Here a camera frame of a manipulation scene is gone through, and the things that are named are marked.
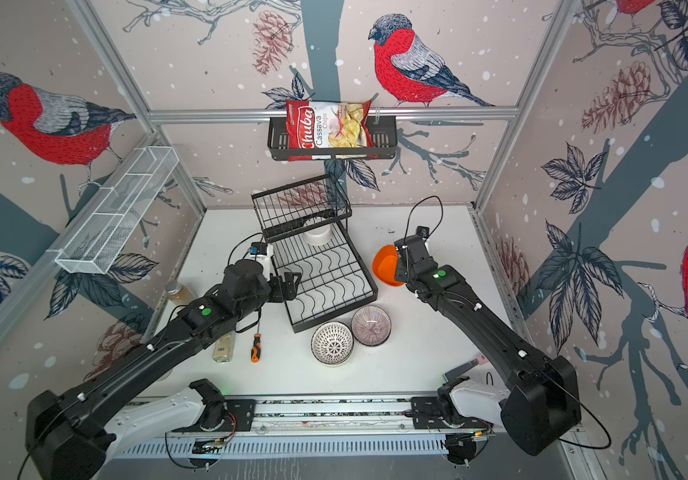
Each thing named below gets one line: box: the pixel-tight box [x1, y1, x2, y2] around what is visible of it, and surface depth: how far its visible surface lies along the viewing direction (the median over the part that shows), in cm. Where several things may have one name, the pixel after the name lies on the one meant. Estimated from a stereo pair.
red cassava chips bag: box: [286, 100, 379, 162], surface depth 89 cm
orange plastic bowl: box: [372, 244, 405, 287], surface depth 89 cm
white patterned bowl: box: [310, 321, 355, 367], surface depth 81 cm
